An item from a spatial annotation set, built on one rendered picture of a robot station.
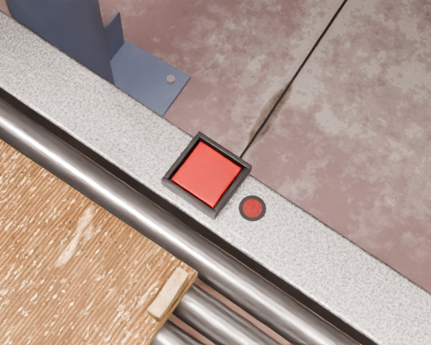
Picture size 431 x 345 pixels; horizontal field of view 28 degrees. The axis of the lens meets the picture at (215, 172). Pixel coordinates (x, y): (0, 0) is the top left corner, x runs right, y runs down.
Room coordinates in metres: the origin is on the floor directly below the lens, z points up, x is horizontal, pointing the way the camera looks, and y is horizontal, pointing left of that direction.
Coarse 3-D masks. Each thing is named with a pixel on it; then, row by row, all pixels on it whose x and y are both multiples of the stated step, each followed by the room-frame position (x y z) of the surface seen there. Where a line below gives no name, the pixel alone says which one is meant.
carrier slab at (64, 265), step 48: (0, 144) 0.39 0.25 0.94; (0, 192) 0.33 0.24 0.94; (48, 192) 0.33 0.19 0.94; (0, 240) 0.27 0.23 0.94; (48, 240) 0.27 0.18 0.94; (96, 240) 0.28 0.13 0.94; (144, 240) 0.28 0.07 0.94; (0, 288) 0.22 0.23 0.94; (48, 288) 0.22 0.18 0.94; (96, 288) 0.22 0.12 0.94; (144, 288) 0.23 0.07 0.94; (0, 336) 0.17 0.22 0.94; (48, 336) 0.17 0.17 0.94; (96, 336) 0.17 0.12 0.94; (144, 336) 0.17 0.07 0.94
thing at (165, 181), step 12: (192, 144) 0.40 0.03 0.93; (216, 144) 0.40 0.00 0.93; (180, 156) 0.38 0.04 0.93; (228, 156) 0.39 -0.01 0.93; (168, 180) 0.35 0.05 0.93; (240, 180) 0.36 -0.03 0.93; (180, 192) 0.34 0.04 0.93; (228, 192) 0.34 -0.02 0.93; (192, 204) 0.33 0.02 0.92; (204, 204) 0.33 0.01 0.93; (216, 216) 0.32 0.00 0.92
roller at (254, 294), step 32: (0, 128) 0.42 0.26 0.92; (32, 128) 0.42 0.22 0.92; (64, 160) 0.38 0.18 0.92; (96, 192) 0.34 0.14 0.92; (128, 192) 0.34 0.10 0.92; (128, 224) 0.31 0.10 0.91; (160, 224) 0.30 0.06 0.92; (192, 256) 0.27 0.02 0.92; (224, 256) 0.27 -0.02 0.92; (224, 288) 0.24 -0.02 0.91; (256, 288) 0.24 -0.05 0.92; (288, 320) 0.20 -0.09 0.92; (320, 320) 0.20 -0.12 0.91
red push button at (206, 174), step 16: (192, 160) 0.38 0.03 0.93; (208, 160) 0.38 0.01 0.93; (224, 160) 0.38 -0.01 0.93; (176, 176) 0.36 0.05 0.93; (192, 176) 0.36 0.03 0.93; (208, 176) 0.36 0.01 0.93; (224, 176) 0.36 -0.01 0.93; (192, 192) 0.34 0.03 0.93; (208, 192) 0.34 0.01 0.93; (224, 192) 0.34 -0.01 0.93
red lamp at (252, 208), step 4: (248, 200) 0.34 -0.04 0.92; (252, 200) 0.34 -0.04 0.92; (256, 200) 0.34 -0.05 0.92; (244, 204) 0.34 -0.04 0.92; (248, 204) 0.34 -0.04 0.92; (252, 204) 0.34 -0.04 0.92; (256, 204) 0.34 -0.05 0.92; (260, 204) 0.34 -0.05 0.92; (244, 208) 0.33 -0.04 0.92; (248, 208) 0.33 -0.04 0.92; (252, 208) 0.33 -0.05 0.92; (256, 208) 0.33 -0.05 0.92; (260, 208) 0.33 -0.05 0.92; (244, 212) 0.33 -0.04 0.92; (248, 212) 0.33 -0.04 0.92; (252, 212) 0.33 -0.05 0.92; (256, 212) 0.33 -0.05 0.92; (260, 212) 0.33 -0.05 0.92; (252, 216) 0.32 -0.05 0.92; (256, 216) 0.32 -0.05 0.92
